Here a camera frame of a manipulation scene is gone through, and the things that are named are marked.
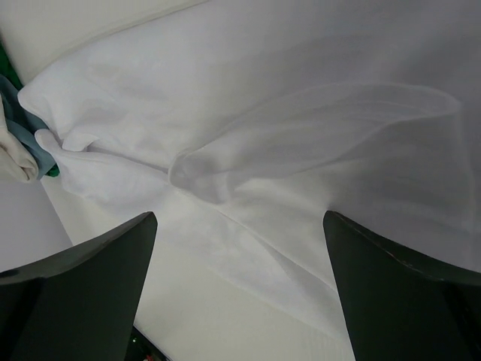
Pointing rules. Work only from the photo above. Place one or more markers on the folded white t shirt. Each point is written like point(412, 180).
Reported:
point(17, 164)

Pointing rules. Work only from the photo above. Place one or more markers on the folded green t shirt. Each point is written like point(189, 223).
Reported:
point(8, 70)

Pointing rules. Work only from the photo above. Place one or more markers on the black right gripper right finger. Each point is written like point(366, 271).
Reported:
point(398, 303)

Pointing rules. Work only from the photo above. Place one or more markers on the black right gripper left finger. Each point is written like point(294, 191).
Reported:
point(80, 303)

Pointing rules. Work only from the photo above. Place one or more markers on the folded blue t shirt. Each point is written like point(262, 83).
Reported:
point(23, 126)

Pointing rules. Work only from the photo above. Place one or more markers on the white t shirt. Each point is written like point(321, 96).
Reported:
point(240, 123)
point(17, 164)

